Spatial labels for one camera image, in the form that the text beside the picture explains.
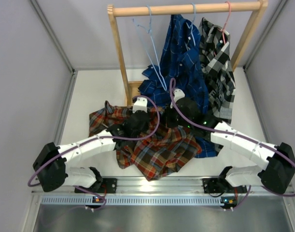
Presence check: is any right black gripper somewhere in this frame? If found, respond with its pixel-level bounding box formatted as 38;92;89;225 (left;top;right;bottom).
159;102;193;129

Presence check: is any red brown plaid shirt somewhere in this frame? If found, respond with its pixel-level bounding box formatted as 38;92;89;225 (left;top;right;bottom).
89;101;202;181

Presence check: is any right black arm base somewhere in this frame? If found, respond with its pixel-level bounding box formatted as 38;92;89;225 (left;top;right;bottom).
202;166;249;211

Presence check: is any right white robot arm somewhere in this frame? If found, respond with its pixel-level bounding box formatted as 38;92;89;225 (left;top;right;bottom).
164;97;295;196

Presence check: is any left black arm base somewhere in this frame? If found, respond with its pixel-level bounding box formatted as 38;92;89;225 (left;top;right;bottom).
74;167;117;211

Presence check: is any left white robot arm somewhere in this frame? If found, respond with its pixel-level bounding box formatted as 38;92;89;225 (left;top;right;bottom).
33;110;150;193

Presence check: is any blue plaid shirt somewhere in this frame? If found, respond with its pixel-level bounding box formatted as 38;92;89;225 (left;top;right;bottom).
138;14;217;158

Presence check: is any black white plaid shirt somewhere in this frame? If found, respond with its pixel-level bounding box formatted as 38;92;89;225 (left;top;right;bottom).
199;18;236;124

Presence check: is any empty light blue hanger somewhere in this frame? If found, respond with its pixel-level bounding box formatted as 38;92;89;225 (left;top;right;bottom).
132;5;168;91

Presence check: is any blue hanger with shirt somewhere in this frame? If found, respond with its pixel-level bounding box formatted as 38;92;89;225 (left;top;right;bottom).
188;3;197;46

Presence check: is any wooden clothes rack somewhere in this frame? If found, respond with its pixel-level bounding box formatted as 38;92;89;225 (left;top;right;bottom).
107;0;268;106

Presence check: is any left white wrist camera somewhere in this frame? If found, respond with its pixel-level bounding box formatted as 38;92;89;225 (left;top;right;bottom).
132;97;148;113

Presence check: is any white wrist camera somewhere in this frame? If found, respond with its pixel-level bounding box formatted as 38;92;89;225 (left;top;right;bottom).
132;97;148;113
170;88;185;108

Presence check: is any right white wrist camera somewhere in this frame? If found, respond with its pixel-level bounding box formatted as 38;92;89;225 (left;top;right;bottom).
170;88;185;108

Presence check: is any aluminium mounting rail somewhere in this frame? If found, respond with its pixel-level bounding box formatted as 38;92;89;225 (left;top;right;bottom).
31;175;294;206

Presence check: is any pink wire hanger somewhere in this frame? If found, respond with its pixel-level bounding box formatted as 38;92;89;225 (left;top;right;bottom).
217;1;232;45

